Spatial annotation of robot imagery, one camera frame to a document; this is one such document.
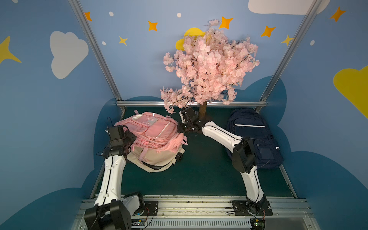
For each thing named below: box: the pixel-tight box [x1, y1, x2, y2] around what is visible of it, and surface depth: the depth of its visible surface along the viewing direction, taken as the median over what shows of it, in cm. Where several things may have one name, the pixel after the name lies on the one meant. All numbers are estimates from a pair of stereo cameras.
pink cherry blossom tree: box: [160, 19, 260, 117], surface depth 76 cm
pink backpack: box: [114, 109, 188, 162], surface depth 87 cm
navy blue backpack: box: [226, 107, 284, 169], surface depth 103 cm
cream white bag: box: [126, 145, 186, 173], surface depth 90 cm
